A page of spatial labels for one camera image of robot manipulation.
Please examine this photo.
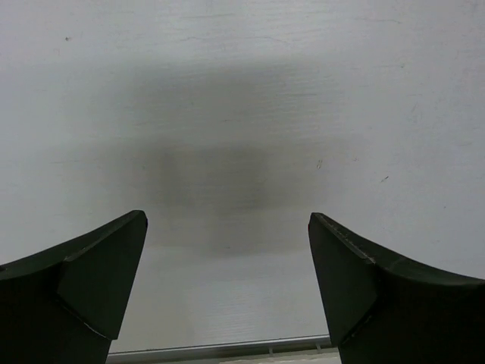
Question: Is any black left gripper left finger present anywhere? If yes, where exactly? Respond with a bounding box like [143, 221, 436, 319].
[1, 210, 148, 363]

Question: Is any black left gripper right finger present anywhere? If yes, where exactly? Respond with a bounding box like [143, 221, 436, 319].
[308, 213, 484, 363]

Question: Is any silver table edge rail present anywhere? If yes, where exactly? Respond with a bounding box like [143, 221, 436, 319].
[106, 335, 333, 363]

